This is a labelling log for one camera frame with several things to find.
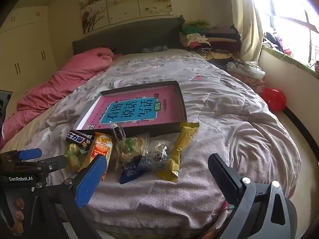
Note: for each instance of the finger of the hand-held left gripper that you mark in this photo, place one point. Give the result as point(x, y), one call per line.
point(30, 154)
point(57, 161)

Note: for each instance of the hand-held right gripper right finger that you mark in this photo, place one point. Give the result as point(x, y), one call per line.
point(224, 176)

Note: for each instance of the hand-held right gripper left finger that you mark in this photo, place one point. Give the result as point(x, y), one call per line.
point(88, 179)

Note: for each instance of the yellow candy packet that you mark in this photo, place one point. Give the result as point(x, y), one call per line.
point(74, 163)

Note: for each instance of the black chocolate bar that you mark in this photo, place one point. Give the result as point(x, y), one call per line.
point(78, 139)

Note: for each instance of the orange rice cracker packet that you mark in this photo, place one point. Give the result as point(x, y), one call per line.
point(101, 144)

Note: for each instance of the blue snack packet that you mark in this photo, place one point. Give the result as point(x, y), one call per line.
point(129, 171)

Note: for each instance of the clear pastry packet green label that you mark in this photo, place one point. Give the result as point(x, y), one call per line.
point(129, 149)

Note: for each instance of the small dark candy packet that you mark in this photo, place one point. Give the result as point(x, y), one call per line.
point(117, 132)

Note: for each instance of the yellow wafer bar packet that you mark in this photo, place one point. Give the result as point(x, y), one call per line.
point(183, 139)

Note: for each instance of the small clear cake packet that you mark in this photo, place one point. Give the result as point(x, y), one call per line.
point(160, 150)

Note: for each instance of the dark cardboard box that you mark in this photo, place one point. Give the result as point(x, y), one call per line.
point(159, 129)

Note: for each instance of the person's left hand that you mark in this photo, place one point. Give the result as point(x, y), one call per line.
point(18, 215)

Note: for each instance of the beige bed sheet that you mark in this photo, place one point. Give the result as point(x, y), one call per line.
point(25, 134)

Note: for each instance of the pink quilt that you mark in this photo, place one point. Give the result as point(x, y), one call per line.
point(62, 79)

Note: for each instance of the red plastic bag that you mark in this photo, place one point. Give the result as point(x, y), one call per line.
point(273, 98)

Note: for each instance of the pink floral cloth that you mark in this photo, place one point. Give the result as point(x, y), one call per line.
point(249, 82)

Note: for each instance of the pink book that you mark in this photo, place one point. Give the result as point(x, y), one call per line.
point(162, 94)

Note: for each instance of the cream wardrobe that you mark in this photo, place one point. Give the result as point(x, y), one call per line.
point(27, 44)

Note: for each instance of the green windowsill cloth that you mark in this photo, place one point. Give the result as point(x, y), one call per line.
point(294, 61)

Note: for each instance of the pile of folded clothes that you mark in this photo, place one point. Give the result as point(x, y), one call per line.
point(219, 39)

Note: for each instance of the clothes on windowsill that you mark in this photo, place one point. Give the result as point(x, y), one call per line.
point(276, 42)

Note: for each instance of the dark patterned cloth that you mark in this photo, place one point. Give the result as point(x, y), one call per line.
point(155, 48)

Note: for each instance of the cream curtain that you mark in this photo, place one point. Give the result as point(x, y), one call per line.
point(249, 29)

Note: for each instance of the grey headboard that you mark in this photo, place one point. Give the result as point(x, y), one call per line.
point(139, 34)

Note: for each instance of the window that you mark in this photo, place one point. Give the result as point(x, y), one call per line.
point(286, 5)

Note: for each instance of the wall painting of trees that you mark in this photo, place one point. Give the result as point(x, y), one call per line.
point(124, 2)

